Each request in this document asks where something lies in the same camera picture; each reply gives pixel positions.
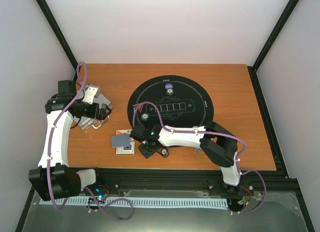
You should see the green chip seat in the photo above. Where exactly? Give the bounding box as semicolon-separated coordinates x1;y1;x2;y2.
141;113;149;121
166;89;174;95

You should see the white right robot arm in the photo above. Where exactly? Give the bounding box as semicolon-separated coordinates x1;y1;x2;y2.
130;122;247;188

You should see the purple blind button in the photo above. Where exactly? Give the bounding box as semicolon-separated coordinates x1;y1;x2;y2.
165;83;173;90

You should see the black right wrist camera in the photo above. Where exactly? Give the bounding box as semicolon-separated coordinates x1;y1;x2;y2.
129;125;147;143

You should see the metal front tray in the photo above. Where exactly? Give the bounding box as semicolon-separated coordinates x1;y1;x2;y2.
21;191;308;232

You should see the black left rear frame post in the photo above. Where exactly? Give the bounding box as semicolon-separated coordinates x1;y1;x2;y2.
35;0;78;70

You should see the green chip top seat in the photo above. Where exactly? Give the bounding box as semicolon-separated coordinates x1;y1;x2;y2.
166;89;174;95

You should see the black right rear frame post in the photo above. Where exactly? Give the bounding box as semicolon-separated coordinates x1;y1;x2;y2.
252;0;300;72

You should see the orange poker chip stack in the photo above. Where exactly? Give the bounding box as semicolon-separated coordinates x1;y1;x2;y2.
161;149;169;158

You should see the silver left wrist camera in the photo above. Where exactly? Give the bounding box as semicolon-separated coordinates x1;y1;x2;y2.
82;85;101;104

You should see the light blue cable duct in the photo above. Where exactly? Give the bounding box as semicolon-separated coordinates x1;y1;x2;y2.
67;196;229;209

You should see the blue poker chip stack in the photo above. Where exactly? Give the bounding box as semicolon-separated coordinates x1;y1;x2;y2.
194;148;202;153

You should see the black frame post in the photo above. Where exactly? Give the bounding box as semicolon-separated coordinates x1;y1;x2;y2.
252;0;300;72
35;0;78;70

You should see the black round poker mat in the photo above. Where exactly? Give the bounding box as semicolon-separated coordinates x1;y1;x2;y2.
127;75;214;128

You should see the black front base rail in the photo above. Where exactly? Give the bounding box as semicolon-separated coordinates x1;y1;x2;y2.
89;168;302;197

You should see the blue backed card deck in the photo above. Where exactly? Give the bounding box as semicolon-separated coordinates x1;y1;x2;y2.
111;134;131;148

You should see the black right frame rail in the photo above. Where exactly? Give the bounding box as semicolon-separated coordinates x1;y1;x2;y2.
247;66;289;178

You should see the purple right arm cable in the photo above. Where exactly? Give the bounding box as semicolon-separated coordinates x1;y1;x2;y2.
131;101;268;216

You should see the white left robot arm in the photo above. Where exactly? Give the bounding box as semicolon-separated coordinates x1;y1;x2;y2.
28;80;113;201

